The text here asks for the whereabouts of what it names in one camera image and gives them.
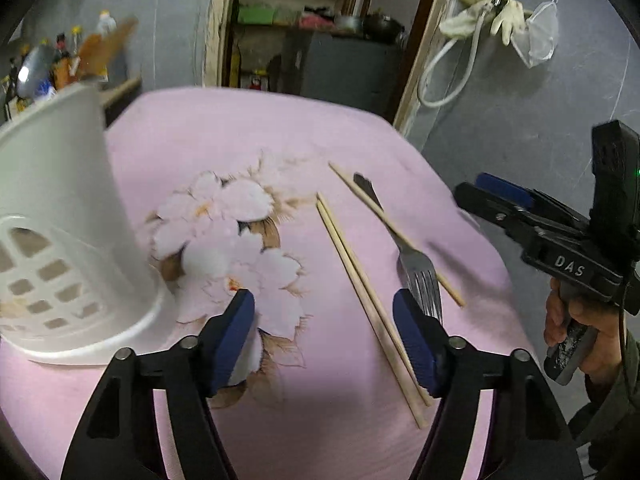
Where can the wooden door frame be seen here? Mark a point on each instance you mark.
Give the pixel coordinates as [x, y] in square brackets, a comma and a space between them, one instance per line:
[430, 60]

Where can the red cap sauce bottle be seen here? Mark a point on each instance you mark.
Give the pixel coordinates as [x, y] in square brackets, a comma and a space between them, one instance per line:
[61, 47]

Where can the red packet on floor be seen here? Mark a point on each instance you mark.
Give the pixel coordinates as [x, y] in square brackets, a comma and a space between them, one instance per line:
[254, 81]

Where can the person's right forearm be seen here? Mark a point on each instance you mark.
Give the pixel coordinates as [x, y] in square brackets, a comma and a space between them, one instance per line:
[615, 410]

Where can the clear mesh bag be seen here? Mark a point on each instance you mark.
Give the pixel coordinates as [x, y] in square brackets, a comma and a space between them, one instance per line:
[540, 35]

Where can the black round wok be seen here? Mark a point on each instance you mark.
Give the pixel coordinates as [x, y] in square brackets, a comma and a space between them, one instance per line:
[382, 26]

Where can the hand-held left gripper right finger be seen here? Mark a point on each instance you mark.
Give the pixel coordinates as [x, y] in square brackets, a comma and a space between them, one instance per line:
[417, 345]

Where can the steel pot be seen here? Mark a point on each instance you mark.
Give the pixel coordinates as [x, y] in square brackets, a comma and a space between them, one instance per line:
[348, 22]

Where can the cream rubber glove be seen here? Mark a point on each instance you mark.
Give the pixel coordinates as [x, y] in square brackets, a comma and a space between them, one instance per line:
[512, 20]
[470, 12]

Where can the green box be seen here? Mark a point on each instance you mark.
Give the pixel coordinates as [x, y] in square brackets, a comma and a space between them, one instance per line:
[257, 14]

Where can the wooden chopstick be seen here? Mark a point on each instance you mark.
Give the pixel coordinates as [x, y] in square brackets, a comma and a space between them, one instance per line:
[360, 270]
[350, 280]
[395, 235]

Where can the large round metal spoon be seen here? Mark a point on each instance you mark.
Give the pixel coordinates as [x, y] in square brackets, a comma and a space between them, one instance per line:
[35, 70]

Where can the pink cloth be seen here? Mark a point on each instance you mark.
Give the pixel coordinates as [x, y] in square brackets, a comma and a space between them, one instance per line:
[316, 21]

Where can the person's right hand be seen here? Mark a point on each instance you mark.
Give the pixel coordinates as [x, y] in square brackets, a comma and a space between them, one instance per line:
[610, 335]

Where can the dark grey cabinet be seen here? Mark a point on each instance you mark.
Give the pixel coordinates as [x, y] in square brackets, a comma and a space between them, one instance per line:
[340, 70]

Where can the metal fork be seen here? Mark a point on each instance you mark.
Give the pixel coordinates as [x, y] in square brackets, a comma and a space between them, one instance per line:
[417, 270]

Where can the yellow cap vinegar bottle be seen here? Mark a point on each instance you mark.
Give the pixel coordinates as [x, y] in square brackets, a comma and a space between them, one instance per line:
[76, 42]

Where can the red spice bag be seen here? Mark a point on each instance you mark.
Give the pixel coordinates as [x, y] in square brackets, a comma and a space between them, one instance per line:
[100, 52]

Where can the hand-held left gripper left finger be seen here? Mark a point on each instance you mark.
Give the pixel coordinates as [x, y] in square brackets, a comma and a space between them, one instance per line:
[232, 335]

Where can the white plastic utensil holder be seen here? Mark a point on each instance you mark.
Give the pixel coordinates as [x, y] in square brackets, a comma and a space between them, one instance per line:
[60, 170]

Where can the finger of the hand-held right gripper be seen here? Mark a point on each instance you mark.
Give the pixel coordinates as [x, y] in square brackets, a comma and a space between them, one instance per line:
[487, 207]
[502, 189]

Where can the pink floral tablecloth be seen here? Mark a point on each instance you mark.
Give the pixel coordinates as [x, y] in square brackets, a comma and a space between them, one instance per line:
[300, 135]

